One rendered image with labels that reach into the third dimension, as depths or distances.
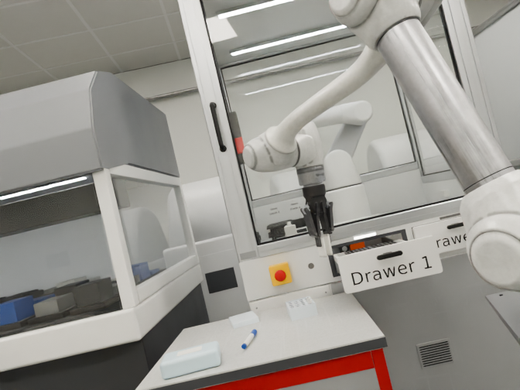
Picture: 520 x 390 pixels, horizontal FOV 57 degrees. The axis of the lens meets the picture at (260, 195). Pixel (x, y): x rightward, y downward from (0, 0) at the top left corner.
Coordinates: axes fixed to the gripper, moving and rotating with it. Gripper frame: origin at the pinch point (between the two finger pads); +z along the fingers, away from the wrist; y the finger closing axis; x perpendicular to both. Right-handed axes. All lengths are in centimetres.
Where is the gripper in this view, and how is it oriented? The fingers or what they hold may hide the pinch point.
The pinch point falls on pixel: (324, 245)
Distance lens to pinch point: 158.7
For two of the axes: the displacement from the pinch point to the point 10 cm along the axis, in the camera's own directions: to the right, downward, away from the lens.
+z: 1.8, 9.8, 0.2
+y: 7.8, -1.6, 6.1
